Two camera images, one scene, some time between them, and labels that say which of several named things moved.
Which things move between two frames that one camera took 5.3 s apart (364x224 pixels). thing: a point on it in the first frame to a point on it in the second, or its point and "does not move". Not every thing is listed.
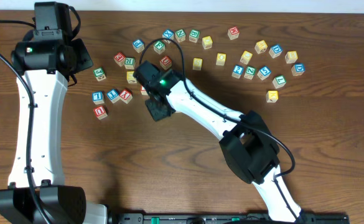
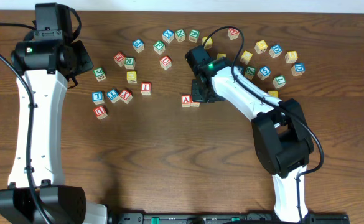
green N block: x=180 y=35 does not move
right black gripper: x=158 y=107 to x=201 y=93
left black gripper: x=83 y=55 does not move
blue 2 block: x=238 y=71 does not move
